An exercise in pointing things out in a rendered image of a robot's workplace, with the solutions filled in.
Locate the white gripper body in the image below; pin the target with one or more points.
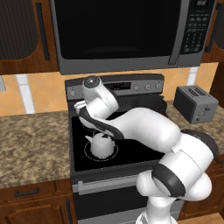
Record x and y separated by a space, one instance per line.
79 107

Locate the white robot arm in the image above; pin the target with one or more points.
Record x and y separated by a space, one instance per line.
151 131

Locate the grey stove knob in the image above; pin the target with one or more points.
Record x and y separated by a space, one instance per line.
72 93
147 87
136 87
158 86

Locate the white kettle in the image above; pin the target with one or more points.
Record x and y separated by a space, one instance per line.
101 145

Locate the black and grey stove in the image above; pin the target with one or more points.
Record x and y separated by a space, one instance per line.
87 163

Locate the grey microwave oven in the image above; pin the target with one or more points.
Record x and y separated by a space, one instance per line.
116 29

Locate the brown drawer front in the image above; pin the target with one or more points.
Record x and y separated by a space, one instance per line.
43 191

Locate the grey toaster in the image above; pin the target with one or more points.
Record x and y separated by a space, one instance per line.
194 103

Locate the brown base cupboard door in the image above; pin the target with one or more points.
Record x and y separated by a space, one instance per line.
32 213

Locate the brown base cupboard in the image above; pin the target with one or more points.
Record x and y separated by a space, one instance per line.
214 198

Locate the grey wall socket plate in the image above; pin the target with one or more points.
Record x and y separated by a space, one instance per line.
2 83

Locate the brown wall cupboard door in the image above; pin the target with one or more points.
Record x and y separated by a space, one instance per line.
17 32
219 26

